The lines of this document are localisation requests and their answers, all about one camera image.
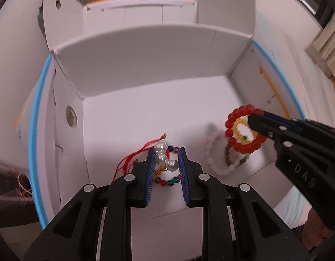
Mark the pearl earrings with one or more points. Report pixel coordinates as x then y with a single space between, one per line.
161 158

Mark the dark window frame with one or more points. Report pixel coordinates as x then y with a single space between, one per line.
317 2

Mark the person's right hand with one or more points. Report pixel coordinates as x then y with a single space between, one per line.
315 231

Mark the white cardboard box blue print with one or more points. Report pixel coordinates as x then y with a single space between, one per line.
156 100

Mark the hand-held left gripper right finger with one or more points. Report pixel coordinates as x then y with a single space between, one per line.
183 179

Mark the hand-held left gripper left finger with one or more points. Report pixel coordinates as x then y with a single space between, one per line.
149 179

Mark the wide beige curtain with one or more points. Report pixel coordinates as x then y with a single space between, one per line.
328 49

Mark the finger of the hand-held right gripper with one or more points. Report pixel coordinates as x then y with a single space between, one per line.
261 125
314 127

